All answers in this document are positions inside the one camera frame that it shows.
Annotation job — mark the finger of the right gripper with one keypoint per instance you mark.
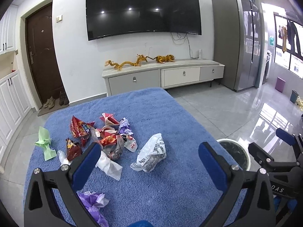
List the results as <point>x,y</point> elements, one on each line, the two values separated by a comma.
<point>293,140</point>
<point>266,161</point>

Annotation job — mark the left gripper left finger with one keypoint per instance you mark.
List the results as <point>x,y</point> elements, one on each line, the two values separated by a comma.
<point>41,207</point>

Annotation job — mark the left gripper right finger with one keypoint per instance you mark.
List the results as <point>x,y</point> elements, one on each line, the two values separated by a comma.
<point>257,208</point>

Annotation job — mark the white round trash bin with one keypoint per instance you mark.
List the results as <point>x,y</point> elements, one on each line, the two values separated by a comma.
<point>239,154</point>

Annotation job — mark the small white crumpled tissue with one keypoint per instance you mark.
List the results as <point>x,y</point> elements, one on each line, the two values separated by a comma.
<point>62,158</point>

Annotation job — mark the dark small waste bin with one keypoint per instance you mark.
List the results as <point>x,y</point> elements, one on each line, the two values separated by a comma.
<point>294,96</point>

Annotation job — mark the dark red snack bag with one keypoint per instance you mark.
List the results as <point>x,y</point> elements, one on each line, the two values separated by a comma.
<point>73,149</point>

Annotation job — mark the purple cube stool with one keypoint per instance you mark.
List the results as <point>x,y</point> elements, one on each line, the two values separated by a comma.
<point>280,83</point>

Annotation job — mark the green crumpled paper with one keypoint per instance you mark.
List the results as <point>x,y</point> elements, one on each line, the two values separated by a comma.
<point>44,142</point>

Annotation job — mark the blue fluffy bed cover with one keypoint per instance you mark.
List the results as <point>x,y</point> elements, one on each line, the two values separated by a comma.
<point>163,182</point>

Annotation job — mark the white printed plastic bag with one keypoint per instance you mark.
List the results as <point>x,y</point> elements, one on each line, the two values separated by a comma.
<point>151,154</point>

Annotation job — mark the red clear plastic wrapper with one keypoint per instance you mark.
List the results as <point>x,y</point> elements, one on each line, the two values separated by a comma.
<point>111,143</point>

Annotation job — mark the pink white crumpled wrapper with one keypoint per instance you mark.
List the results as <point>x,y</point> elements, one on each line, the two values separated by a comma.
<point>109,120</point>

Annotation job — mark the purple white crumpled wrapper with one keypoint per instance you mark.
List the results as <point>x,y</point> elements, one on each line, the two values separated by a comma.
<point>124,127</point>

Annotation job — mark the grey double door refrigerator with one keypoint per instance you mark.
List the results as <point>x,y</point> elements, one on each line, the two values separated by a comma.
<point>237,42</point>

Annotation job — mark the golden tiger figurine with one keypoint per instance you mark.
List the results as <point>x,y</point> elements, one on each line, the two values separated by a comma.
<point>163,59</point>

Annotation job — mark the white low tv cabinet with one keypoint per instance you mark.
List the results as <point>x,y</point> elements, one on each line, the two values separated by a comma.
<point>166,75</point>

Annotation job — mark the dark brown entrance door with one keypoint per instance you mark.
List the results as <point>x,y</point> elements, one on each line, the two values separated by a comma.
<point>41,54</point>

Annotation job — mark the golden dragon figurine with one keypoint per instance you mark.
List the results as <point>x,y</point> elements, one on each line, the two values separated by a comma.
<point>137,63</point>

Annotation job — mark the white wall cabinets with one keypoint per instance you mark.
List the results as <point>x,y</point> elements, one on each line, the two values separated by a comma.
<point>14,102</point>

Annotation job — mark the wall light switch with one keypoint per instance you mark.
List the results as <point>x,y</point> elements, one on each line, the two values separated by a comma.
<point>59,18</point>

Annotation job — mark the large black wall television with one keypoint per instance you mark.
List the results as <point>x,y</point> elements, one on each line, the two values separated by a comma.
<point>106,18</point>

